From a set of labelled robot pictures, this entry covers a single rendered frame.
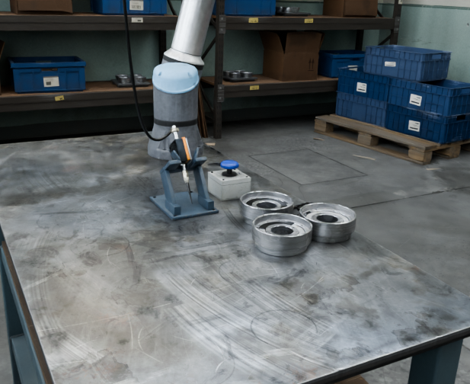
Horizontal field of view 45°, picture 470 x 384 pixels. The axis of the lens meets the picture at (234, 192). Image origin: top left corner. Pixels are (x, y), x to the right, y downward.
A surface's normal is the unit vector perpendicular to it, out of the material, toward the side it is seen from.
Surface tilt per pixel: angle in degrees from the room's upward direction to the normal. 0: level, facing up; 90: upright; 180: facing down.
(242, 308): 0
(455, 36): 90
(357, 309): 0
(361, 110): 91
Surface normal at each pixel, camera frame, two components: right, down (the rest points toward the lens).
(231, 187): 0.46, 0.32
